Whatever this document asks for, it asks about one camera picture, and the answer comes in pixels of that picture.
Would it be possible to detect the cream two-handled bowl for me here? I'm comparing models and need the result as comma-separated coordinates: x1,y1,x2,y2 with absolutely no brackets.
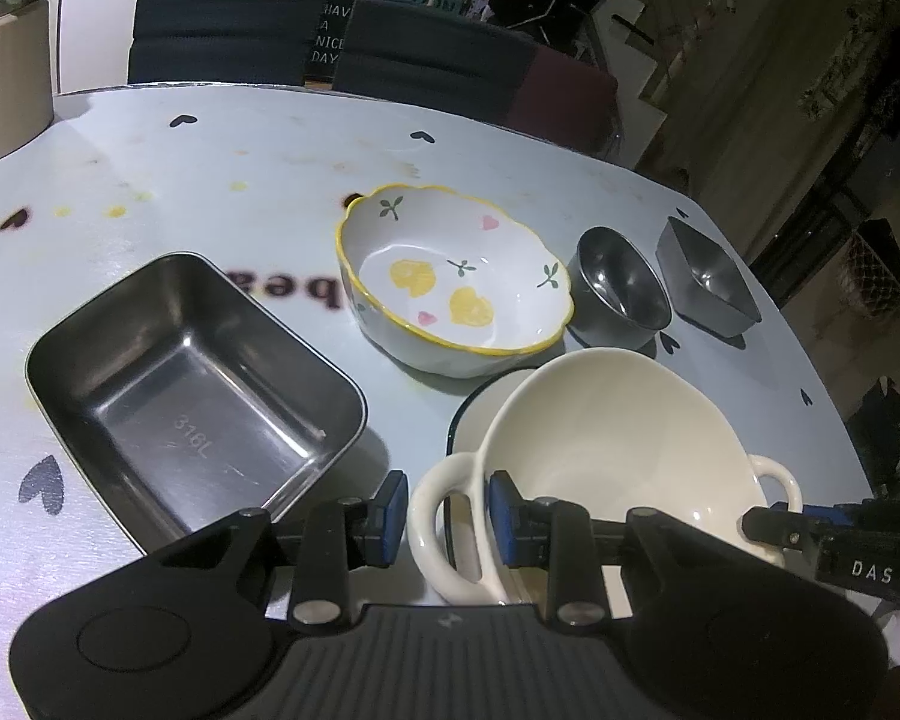
407,347,805,605

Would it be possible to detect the dark blue padded chair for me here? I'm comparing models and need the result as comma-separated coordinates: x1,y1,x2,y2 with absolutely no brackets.
331,0,537,125
126,0,329,87

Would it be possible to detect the staircase with wire railing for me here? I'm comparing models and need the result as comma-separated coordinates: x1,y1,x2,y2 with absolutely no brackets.
607,0,728,113

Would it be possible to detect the small rectangular steel tray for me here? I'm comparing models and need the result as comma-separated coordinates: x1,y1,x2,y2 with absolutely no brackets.
656,216,764,338

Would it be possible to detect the small round steel bowl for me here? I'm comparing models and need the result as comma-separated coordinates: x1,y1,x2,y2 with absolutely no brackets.
568,226,674,350

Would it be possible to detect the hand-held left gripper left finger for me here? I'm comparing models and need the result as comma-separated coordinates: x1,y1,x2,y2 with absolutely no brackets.
146,469,411,632

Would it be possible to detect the large rectangular steel tray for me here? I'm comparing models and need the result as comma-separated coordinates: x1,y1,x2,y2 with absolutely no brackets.
25,253,368,557

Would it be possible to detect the black banner with white lettering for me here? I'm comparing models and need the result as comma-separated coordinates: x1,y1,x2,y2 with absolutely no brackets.
309,0,361,83

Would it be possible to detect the beige thermal jug steel lid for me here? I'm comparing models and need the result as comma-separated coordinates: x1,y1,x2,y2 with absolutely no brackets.
0,0,55,170

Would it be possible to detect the floral bowl with yellow rim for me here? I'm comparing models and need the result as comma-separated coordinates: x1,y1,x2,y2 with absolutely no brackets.
335,184,575,380

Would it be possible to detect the white plate with leaf print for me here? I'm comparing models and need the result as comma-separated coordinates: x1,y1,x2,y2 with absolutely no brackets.
445,369,552,578

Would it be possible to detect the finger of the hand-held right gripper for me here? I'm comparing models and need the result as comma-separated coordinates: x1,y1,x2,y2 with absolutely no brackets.
769,499,882,533
742,508,826,560

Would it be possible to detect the floral patterned curtain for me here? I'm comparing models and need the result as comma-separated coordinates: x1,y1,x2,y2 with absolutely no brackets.
795,0,900,128

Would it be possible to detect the maroon padded chair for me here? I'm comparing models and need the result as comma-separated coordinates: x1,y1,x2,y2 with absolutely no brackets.
502,41,620,158

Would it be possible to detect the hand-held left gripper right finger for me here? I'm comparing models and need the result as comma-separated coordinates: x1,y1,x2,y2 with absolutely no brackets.
489,469,755,629

